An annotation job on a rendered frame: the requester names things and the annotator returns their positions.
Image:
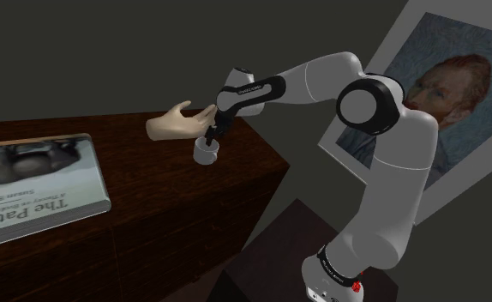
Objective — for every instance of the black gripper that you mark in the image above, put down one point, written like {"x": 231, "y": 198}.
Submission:
{"x": 222, "y": 123}

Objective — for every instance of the white cup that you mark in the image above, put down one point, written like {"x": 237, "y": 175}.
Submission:
{"x": 204, "y": 155}

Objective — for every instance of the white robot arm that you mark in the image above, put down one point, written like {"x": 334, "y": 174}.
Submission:
{"x": 396, "y": 167}

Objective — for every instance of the beige hand figure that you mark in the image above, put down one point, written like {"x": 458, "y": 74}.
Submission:
{"x": 175, "y": 125}

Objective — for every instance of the dark wooden chest of drawers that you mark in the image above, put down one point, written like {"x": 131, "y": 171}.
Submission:
{"x": 166, "y": 200}

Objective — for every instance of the dark robot stand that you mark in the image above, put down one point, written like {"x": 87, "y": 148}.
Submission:
{"x": 271, "y": 259}

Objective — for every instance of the grey hardcover book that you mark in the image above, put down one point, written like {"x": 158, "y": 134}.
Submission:
{"x": 37, "y": 184}

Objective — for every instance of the framed portrait painting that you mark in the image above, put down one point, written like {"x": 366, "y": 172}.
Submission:
{"x": 471, "y": 113}

